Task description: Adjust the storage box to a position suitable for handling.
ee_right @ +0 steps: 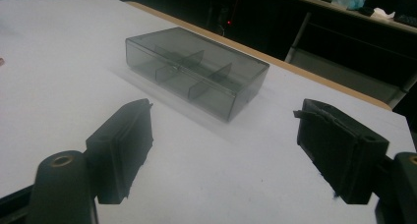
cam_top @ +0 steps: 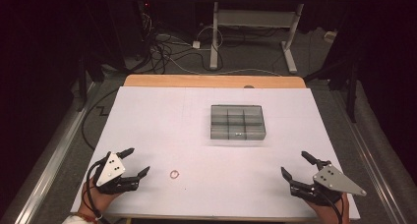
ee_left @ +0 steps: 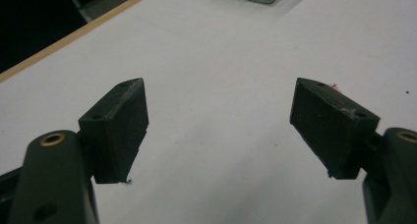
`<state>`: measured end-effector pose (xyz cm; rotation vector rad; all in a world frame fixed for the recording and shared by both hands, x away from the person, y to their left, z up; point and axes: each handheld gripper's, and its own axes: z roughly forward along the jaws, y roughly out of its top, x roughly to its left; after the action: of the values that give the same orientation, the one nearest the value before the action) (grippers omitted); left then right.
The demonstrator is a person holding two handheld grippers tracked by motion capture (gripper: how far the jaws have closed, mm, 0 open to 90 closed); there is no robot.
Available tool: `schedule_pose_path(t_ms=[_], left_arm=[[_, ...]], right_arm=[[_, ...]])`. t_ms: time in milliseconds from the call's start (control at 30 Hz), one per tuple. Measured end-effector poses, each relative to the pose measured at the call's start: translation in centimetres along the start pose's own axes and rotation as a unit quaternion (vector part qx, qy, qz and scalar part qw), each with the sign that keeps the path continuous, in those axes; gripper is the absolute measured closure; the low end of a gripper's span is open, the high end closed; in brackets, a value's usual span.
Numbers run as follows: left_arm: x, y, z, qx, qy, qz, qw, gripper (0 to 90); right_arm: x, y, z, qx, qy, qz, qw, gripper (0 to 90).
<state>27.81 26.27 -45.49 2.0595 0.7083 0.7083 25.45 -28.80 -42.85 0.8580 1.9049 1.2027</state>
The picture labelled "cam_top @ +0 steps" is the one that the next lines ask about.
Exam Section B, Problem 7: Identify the black floor cable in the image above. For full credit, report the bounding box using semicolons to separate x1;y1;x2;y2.
81;87;119;151

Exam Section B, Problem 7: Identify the person's right hand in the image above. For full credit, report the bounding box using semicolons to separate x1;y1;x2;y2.
306;193;351;224

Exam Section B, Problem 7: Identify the white-legged desk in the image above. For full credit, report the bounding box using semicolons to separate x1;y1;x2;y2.
196;0;349;75

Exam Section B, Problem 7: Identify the person's left hand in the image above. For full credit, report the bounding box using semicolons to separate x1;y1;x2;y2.
80;179;122;218

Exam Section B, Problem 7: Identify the aluminium floor rail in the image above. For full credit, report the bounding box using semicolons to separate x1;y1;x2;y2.
6;81;102;224
330;87;411;224

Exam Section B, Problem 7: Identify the tangle of black cables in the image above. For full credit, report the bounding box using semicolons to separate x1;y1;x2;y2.
141;11;225;75

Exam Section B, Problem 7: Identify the white power strip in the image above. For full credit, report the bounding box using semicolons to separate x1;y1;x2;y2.
324;30;338;44

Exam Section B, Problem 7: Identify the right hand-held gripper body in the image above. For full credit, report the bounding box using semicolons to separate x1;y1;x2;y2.
289;163;368;207

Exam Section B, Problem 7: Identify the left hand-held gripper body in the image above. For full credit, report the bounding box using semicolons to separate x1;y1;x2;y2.
92;150;141;196

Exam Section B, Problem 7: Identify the right hand-held gripper black cable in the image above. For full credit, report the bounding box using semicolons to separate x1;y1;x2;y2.
316;188;345;224

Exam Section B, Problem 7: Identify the clear plastic compartment box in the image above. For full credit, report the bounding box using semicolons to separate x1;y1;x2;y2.
209;104;268;141

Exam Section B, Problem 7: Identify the red bracelet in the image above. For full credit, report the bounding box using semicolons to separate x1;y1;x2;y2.
77;211;99;223

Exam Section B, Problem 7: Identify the white floor cable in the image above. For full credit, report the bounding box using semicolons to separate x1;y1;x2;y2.
156;33;283;78

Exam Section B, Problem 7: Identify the white table sheet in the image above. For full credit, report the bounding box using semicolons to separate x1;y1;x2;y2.
70;85;362;221

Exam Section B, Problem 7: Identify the dark equipment with red light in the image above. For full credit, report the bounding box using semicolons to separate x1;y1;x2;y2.
107;0;155;62

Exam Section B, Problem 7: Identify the black metal stand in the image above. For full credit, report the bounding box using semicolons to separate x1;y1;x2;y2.
304;53;360;124

